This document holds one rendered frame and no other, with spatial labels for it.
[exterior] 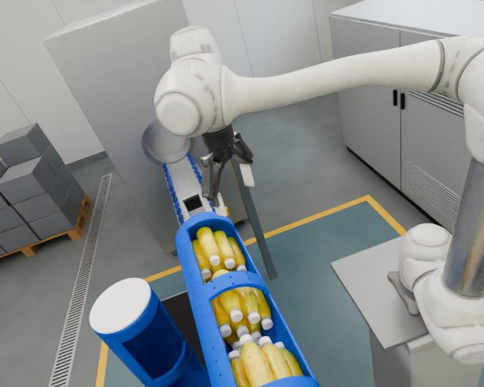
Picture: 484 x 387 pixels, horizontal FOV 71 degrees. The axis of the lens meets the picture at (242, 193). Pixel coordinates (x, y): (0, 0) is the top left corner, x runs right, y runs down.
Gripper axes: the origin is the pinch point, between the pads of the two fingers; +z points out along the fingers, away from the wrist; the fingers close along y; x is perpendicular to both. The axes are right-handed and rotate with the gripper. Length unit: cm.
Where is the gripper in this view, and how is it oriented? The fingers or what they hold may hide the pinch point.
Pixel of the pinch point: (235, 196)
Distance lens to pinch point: 89.6
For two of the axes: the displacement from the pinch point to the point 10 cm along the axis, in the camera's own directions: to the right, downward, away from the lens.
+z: 2.2, 8.1, 5.4
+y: 5.3, -5.7, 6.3
